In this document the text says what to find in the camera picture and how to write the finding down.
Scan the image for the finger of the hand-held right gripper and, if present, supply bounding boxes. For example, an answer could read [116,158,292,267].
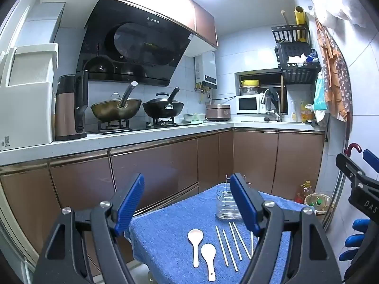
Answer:
[336,153,368,185]
[363,149,379,173]

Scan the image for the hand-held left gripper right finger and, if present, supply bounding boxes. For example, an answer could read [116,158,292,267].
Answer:
[229,172,344,284]

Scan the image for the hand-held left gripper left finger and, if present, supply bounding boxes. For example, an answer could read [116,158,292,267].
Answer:
[32,173,145,284]

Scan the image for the clear utensil holder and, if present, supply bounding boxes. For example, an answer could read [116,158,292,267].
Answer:
[216,174,252,221]

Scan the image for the white ceramic spoon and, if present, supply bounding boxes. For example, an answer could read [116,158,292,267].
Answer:
[187,229,204,268]
[201,243,217,282]

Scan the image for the person's right hand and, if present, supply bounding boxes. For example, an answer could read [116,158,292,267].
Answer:
[339,219,370,261]

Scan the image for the woven waste basket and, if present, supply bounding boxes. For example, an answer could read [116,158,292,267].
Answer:
[304,194,334,216]

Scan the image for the cooking oil bottle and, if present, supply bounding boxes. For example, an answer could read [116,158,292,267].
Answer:
[295,180,314,204]

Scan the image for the brown lower cabinets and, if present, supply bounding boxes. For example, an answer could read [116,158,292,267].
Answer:
[0,127,326,273]

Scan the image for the blue towel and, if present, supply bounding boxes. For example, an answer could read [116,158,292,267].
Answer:
[129,183,314,284]

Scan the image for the white plastic bag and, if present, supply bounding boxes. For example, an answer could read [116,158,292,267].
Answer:
[305,103,329,128]

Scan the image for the yellow dish soap bottle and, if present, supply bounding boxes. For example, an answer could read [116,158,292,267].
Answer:
[300,101,313,122]

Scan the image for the black gas stove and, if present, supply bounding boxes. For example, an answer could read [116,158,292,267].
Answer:
[89,118,190,134]

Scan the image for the light blue plastic bag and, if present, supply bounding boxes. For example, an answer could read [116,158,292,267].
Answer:
[313,71,328,111]

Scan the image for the floral apron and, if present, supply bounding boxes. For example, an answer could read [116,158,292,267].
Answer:
[314,15,353,122]

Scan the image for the steel faucet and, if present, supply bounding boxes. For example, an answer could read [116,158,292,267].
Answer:
[261,88,283,122]

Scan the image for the brown rice cooker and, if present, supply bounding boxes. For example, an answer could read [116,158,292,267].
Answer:
[206,104,231,122]

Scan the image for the bronze wok with lid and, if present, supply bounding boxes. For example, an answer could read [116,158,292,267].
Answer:
[90,80,142,122]

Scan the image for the white microwave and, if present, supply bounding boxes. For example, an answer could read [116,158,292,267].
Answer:
[236,93,267,115]

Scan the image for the black wok with lid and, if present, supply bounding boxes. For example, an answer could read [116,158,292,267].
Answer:
[142,87,184,118]

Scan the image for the steel basin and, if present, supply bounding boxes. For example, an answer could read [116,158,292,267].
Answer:
[182,112,207,123]

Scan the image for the brown electric kettle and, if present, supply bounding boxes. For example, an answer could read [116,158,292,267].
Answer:
[54,70,89,142]

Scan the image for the white cloth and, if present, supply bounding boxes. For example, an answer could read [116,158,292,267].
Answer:
[287,54,308,66]

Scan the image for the white countertop appliance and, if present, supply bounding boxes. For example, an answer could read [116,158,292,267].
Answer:
[0,43,60,151]

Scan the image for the white water heater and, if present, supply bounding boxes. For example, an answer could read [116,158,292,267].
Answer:
[194,51,218,89]

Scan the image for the white plastic bags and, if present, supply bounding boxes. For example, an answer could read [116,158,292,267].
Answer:
[306,0,370,28]

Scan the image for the yellow rolled item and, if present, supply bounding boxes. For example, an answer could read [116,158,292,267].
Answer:
[294,6,307,42]

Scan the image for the black range hood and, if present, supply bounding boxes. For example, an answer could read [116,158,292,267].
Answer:
[75,0,194,87]

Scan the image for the wooden stick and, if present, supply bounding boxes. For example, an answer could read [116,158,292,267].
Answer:
[281,10,289,40]

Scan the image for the brown upper cabinet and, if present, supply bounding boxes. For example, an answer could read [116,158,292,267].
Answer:
[44,0,219,48]

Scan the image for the red-handled umbrella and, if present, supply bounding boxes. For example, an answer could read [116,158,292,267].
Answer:
[323,143,362,231]

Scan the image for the black wall rack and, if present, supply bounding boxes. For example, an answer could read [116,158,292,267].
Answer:
[271,24,322,85]

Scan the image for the white duct cover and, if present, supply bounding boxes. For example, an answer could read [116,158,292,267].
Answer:
[18,0,98,48]

